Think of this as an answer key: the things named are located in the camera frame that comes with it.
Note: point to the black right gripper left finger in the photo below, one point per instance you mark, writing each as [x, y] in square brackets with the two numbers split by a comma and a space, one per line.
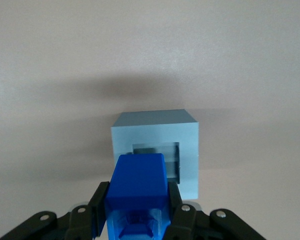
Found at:
[85, 222]

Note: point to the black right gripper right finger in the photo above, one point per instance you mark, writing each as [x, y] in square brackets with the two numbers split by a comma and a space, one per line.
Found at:
[187, 222]

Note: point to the blue plastic insert part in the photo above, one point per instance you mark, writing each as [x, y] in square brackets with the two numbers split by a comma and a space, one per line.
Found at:
[137, 175]

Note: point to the gray cube base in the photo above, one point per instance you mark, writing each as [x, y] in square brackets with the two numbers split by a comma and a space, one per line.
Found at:
[155, 130]

